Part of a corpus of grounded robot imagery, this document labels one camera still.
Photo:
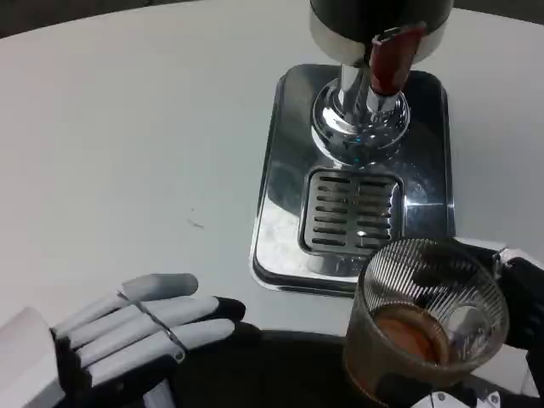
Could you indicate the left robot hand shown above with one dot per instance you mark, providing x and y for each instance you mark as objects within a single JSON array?
[{"x": 127, "y": 323}]

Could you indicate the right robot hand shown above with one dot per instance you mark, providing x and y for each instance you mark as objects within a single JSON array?
[{"x": 527, "y": 306}]

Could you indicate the clear ribbed glass cup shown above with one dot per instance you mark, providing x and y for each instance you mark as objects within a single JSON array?
[{"x": 404, "y": 331}]

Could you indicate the black robot torso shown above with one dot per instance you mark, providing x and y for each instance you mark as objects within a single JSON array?
[{"x": 276, "y": 374}]

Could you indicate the steel drip tray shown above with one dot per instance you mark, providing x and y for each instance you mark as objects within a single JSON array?
[{"x": 280, "y": 212}]

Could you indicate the slotted steel drain grid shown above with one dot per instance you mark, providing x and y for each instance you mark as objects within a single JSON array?
[{"x": 350, "y": 212}]

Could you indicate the black drink dispenser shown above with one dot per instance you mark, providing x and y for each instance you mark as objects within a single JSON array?
[{"x": 348, "y": 123}]

